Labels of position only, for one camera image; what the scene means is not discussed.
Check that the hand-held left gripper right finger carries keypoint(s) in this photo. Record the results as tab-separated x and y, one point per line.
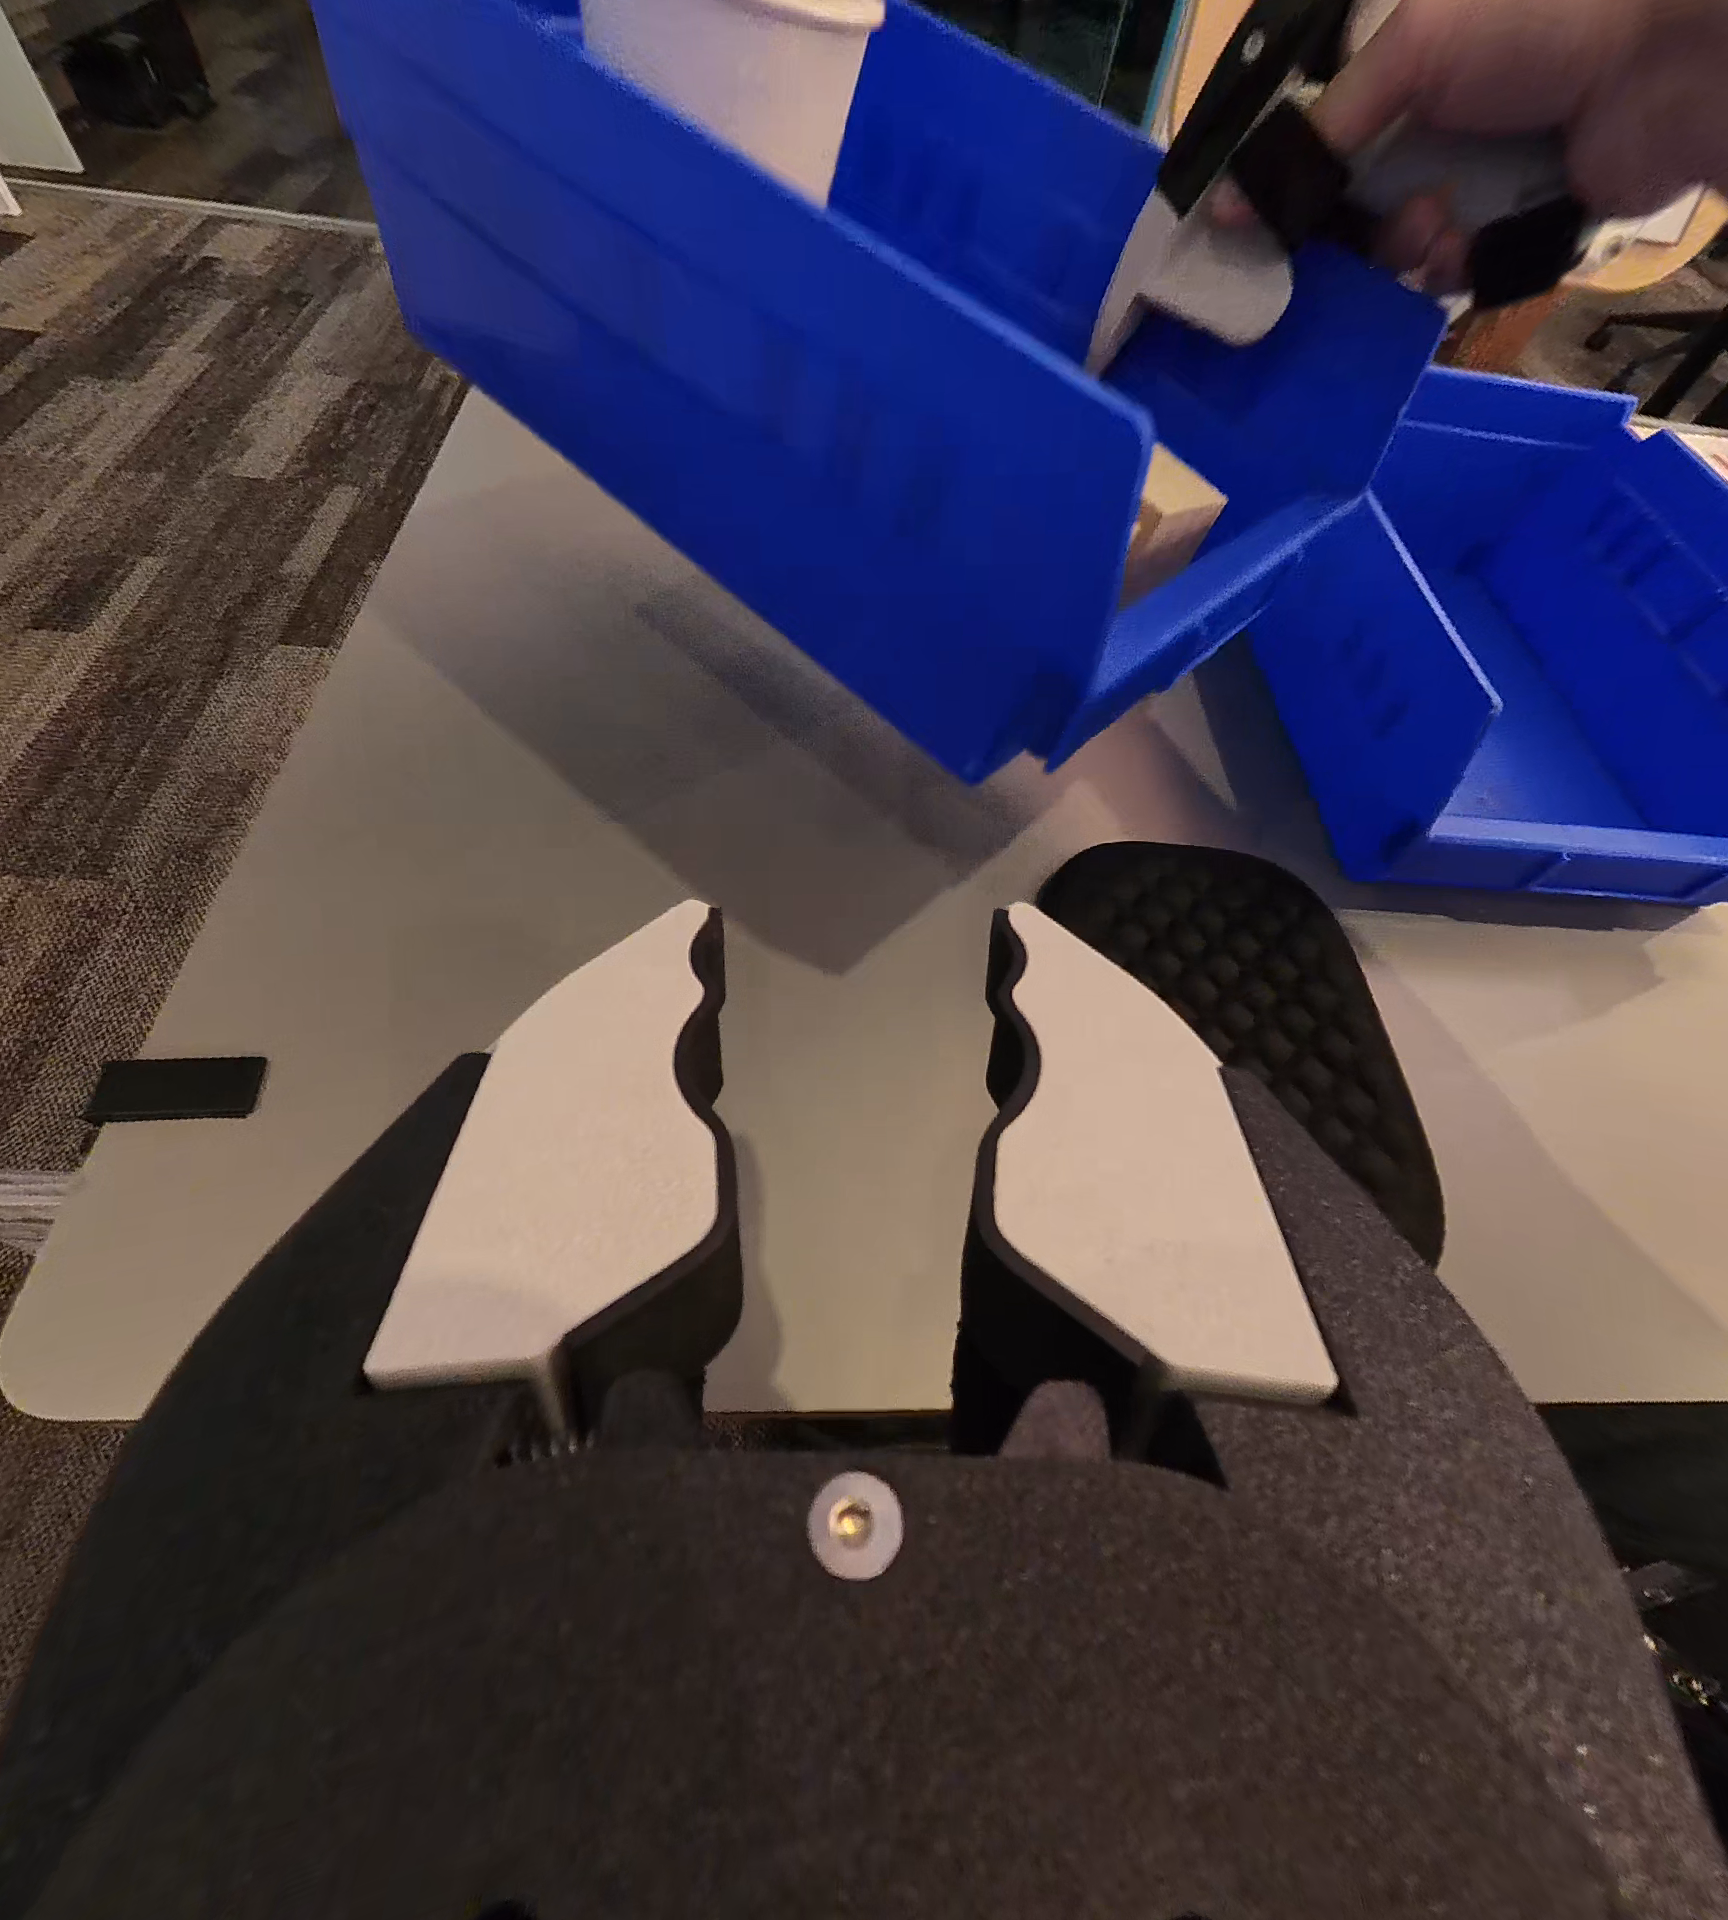
1151	1211

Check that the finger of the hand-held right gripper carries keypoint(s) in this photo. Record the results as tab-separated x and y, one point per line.
1226	278
1127	283

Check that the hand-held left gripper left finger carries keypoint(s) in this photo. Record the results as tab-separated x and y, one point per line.
547	1200

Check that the small wooden cube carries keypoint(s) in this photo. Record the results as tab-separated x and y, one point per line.
1171	525

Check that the blue plastic bin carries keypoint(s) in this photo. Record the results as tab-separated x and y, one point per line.
1555	748
803	418

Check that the white paper cup green band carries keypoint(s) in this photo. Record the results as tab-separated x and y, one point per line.
743	92

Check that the person's right hand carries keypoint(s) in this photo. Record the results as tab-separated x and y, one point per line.
1629	75

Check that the black quilted wrist rest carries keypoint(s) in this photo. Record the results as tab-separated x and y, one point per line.
1286	1020

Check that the small black flat plate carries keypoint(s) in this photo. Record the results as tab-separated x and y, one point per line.
172	1089

